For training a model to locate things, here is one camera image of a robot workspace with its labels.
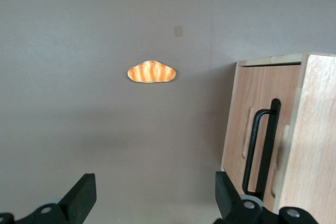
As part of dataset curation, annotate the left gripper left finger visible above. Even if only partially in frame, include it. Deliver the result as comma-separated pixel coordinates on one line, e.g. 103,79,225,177
0,173,97,224

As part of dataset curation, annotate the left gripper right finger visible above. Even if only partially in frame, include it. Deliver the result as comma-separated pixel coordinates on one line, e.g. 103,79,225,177
214,170,320,224

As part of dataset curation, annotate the black metal drawer handle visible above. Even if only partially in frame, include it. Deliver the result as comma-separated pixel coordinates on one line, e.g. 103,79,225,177
242,98,282,201

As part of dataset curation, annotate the light wooden drawer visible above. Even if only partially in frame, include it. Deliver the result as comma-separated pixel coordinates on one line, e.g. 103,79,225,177
236,62,301,210

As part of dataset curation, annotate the light wooden cabinet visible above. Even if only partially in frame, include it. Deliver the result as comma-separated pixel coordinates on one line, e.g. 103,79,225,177
220,52,336,224

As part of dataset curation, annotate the orange striped toy croissant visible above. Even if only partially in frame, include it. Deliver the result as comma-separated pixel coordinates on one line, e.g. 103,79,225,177
127,60,177,83

